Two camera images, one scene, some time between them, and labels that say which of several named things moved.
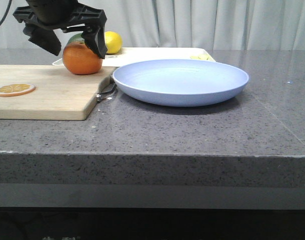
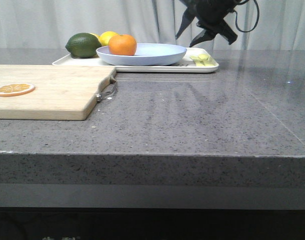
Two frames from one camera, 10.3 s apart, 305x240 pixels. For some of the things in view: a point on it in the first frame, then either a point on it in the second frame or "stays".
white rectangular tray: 132,54 → 186,65
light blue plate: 180,82 → 146,54
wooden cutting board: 59,94 stays
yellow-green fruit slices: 201,57 stays
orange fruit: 78,59 → 124,44
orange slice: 14,90 stays
